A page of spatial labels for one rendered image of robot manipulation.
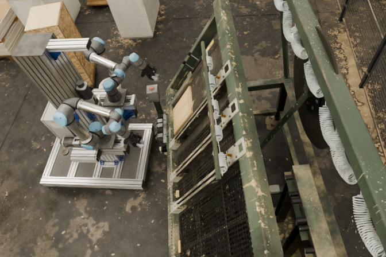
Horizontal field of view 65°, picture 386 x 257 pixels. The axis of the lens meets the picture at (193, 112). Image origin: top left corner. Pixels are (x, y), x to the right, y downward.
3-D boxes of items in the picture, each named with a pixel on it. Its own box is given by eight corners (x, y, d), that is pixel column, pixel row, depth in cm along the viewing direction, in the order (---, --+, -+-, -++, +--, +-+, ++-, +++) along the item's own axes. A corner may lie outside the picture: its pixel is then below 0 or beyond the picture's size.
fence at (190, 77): (174, 102, 326) (170, 101, 325) (217, 39, 257) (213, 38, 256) (174, 106, 323) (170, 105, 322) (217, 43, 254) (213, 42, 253)
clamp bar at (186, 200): (178, 204, 263) (151, 202, 253) (258, 139, 176) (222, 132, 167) (178, 215, 257) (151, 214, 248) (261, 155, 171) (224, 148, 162)
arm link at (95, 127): (108, 128, 285) (103, 121, 274) (101, 140, 278) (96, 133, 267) (97, 126, 288) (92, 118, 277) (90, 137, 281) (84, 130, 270)
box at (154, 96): (150, 94, 353) (146, 85, 338) (160, 93, 352) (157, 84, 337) (150, 103, 346) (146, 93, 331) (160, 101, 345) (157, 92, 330)
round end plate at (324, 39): (282, 81, 254) (299, -1, 188) (289, 81, 253) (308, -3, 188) (309, 170, 208) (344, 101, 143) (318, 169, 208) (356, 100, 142)
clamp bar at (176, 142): (176, 142, 297) (152, 138, 288) (241, 63, 211) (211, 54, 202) (176, 151, 292) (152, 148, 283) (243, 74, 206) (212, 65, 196)
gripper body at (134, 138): (141, 144, 239) (130, 137, 231) (133, 146, 243) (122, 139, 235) (142, 135, 243) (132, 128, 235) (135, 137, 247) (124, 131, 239)
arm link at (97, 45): (112, 86, 316) (82, 45, 277) (120, 76, 323) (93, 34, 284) (120, 88, 310) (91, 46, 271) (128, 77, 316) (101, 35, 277)
